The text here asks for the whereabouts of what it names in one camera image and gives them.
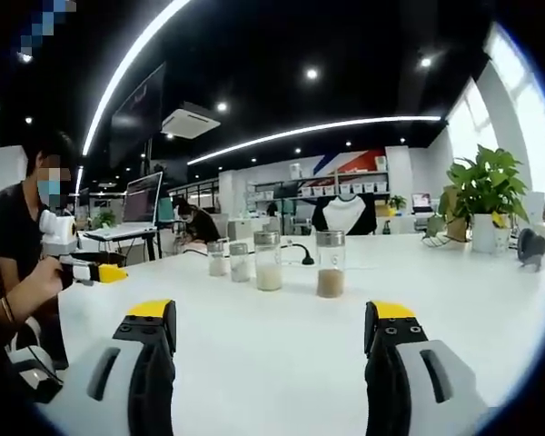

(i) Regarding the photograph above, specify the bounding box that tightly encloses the long curved ceiling light strip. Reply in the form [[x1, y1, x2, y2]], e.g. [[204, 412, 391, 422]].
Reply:
[[80, 0, 193, 156], [187, 114, 442, 166]]

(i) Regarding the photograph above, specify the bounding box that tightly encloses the small glass seasoning bottle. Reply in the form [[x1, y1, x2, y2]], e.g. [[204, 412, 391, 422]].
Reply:
[[206, 240, 229, 277], [228, 242, 253, 283]]

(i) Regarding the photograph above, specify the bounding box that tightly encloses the wall shelf with white boxes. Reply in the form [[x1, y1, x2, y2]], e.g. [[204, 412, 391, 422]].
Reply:
[[248, 156, 391, 202]]

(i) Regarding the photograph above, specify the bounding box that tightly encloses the open laptop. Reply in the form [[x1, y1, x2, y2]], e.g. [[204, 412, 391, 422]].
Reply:
[[410, 192, 436, 215]]

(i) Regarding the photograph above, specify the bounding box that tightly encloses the person's left hand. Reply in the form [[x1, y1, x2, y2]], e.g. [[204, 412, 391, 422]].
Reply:
[[23, 255, 76, 315]]

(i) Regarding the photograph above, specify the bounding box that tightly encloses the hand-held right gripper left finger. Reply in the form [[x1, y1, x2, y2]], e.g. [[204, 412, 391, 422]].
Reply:
[[35, 298, 178, 436]]

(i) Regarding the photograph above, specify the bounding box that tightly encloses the dark grey round device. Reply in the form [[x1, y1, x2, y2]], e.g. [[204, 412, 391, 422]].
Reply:
[[516, 227, 545, 274]]

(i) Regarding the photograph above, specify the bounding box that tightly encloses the tall seasoning bottle brown powder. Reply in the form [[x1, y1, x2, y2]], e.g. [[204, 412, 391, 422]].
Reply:
[[315, 229, 347, 300]]

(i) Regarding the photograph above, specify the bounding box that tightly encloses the black power plug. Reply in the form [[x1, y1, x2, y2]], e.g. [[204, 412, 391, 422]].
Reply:
[[292, 243, 318, 268]]

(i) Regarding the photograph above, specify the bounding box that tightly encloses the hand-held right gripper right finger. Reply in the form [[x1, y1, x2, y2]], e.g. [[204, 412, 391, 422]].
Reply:
[[363, 299, 505, 436]]

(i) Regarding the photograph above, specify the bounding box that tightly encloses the green potted plant white pot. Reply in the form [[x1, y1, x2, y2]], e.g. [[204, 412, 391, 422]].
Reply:
[[437, 144, 531, 254]]

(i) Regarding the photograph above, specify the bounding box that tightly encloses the white desk with keyboard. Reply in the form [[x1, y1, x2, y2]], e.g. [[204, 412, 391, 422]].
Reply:
[[82, 223, 161, 264]]

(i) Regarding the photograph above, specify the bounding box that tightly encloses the black cable on table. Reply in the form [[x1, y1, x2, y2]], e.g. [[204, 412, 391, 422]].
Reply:
[[279, 240, 319, 268]]

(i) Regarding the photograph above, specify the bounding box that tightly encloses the hanging black screen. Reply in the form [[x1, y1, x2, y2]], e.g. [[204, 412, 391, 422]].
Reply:
[[108, 62, 167, 170]]

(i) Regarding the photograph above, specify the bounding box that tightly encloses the person's upper body dark shirt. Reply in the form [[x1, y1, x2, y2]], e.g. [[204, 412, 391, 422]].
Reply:
[[0, 130, 79, 319]]

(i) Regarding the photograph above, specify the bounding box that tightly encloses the tall seasoning bottle white powder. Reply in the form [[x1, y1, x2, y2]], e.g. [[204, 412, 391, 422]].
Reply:
[[253, 230, 283, 292]]

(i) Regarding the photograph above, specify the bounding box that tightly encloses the ceiling air conditioner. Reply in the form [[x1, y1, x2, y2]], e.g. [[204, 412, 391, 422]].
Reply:
[[160, 101, 223, 139]]

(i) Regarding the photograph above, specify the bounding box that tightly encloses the white grey worn device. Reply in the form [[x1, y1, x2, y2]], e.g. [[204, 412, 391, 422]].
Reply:
[[5, 316, 65, 404]]

